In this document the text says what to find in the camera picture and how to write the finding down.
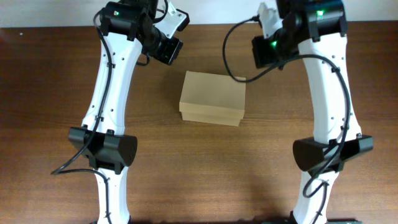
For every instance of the cardboard box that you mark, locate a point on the cardboard box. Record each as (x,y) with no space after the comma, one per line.
(212,98)

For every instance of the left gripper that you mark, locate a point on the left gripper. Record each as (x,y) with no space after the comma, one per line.
(173,51)

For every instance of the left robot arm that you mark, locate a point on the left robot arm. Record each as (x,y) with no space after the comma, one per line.
(127,30)

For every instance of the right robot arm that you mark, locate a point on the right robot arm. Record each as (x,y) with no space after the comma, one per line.
(315,32)

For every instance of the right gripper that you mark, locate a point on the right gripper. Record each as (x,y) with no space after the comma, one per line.
(261,58)

